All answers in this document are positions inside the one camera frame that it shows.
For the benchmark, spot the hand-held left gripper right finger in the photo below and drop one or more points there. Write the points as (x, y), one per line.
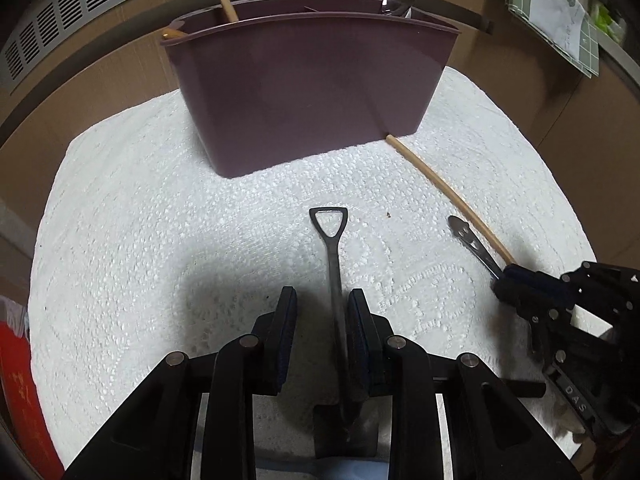
(361, 345)

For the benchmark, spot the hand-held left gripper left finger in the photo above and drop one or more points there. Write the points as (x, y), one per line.
(285, 345)

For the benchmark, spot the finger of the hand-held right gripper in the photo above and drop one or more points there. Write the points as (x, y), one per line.
(542, 287)
(515, 300)

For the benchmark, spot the shovel-shaped metal spoon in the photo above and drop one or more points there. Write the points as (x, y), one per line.
(335, 280)

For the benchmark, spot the purple plastic utensil holder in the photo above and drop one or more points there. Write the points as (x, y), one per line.
(310, 90)

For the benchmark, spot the wooden spoon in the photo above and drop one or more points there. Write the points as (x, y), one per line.
(172, 34)

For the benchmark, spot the white textured towel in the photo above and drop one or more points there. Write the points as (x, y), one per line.
(150, 240)

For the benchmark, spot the red floor mat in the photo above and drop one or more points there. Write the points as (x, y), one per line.
(25, 400)

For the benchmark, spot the green checked dish towel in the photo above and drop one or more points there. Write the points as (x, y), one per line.
(555, 15)

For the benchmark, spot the green packet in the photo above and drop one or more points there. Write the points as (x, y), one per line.
(607, 20)

